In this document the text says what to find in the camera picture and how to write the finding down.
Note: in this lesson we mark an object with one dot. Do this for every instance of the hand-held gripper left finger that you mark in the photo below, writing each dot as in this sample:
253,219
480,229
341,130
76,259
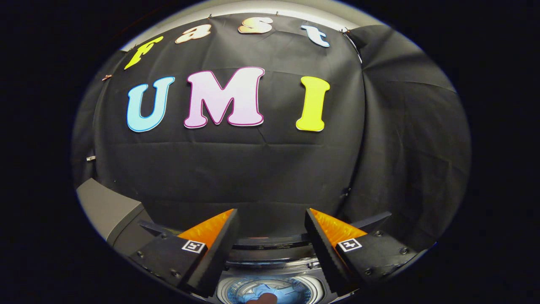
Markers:
217,257

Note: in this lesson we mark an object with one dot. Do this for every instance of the copper clip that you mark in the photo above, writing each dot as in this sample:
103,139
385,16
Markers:
106,77

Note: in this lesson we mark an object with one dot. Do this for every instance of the dark transparent washing machine lid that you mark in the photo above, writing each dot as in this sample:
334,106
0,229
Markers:
270,255

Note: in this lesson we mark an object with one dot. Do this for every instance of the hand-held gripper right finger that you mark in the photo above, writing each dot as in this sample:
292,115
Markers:
322,253

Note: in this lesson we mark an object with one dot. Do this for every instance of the light blue polo shirt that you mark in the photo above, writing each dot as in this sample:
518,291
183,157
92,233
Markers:
263,290

